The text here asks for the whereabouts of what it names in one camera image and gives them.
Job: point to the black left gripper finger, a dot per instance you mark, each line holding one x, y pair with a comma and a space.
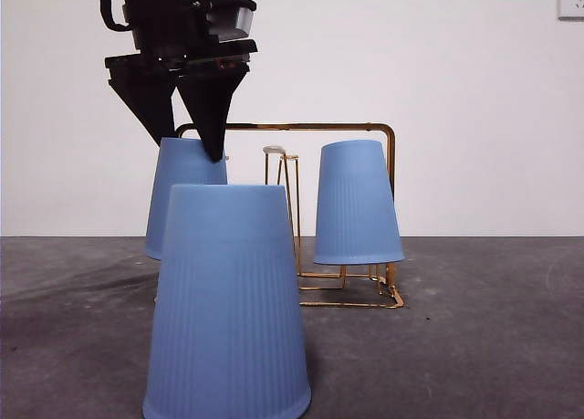
146, 99
210, 108

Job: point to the blue ribbed plastic cup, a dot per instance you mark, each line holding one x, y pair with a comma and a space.
356, 209
228, 300
178, 168

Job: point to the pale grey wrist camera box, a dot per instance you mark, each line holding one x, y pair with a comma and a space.
237, 22

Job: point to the white wall socket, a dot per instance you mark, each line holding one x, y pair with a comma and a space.
572, 3

